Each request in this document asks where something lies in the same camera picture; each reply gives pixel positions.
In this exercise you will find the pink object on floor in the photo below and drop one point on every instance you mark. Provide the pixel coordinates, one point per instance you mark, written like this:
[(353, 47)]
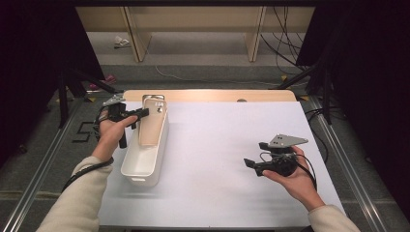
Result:
[(108, 80)]

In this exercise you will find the white plastic storage box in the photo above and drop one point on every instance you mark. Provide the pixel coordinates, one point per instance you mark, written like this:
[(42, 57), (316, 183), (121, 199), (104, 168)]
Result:
[(141, 164)]

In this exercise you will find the dark round table grommet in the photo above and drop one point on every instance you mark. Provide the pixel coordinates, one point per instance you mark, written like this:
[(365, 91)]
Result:
[(241, 100)]

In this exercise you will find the person's left hand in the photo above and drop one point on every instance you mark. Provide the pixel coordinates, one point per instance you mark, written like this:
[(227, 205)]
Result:
[(108, 138)]

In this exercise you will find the black metal stand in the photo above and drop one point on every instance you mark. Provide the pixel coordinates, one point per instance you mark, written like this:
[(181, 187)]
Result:
[(63, 96), (327, 96)]

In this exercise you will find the wooden table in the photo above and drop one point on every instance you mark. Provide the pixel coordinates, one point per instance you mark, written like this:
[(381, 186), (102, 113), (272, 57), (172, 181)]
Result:
[(209, 95)]

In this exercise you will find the beige wooden shelf unit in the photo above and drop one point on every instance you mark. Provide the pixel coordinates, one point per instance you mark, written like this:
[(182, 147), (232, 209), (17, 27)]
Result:
[(193, 19)]

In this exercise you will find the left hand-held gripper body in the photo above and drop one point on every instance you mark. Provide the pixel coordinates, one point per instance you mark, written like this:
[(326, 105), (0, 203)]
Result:
[(116, 111)]

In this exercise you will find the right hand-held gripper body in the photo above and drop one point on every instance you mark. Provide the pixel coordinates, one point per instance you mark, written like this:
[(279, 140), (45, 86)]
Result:
[(285, 141)]

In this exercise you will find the beige phone case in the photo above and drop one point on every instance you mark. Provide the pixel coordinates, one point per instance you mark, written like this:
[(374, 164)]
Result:
[(151, 129)]

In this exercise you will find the person's right hand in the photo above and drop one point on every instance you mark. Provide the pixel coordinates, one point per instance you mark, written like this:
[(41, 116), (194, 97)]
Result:
[(299, 183)]

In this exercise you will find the dark curtain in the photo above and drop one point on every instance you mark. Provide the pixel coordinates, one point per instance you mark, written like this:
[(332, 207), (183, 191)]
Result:
[(32, 48), (370, 64)]

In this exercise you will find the white table board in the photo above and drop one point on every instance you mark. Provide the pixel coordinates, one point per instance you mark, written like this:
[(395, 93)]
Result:
[(209, 199)]

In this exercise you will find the metal floor rail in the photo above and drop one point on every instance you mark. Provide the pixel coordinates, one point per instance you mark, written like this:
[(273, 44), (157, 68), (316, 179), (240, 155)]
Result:
[(348, 167), (38, 174)]

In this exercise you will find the white crumpled paper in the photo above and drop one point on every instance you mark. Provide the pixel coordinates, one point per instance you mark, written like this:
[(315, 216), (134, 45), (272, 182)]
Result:
[(121, 41)]

